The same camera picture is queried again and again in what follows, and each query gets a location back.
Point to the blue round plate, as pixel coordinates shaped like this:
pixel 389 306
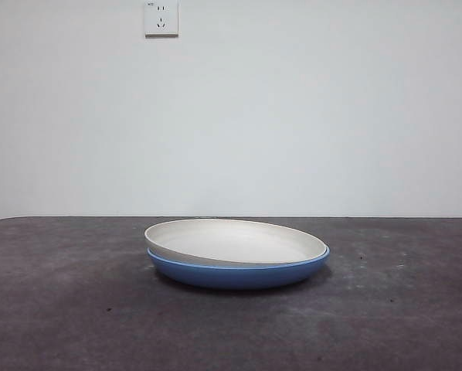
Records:
pixel 235 276

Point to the white round plate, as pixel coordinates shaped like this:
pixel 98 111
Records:
pixel 235 243

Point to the white wall power socket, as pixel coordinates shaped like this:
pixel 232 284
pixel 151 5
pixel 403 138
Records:
pixel 161 19

